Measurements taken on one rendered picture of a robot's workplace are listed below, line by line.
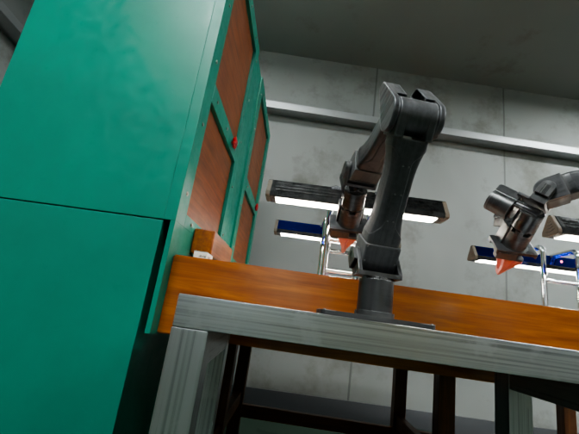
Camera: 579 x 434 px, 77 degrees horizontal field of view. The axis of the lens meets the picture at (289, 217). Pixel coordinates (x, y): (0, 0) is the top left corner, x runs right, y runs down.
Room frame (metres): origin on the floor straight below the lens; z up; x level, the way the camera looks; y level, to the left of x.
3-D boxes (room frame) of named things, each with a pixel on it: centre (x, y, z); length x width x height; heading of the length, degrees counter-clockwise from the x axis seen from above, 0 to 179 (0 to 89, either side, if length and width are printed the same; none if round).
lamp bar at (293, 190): (1.19, -0.22, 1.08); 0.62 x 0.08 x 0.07; 87
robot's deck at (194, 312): (0.92, -0.47, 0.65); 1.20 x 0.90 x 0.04; 91
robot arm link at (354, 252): (0.67, -0.17, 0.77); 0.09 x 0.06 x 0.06; 96
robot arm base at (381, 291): (0.66, -0.17, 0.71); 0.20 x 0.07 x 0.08; 91
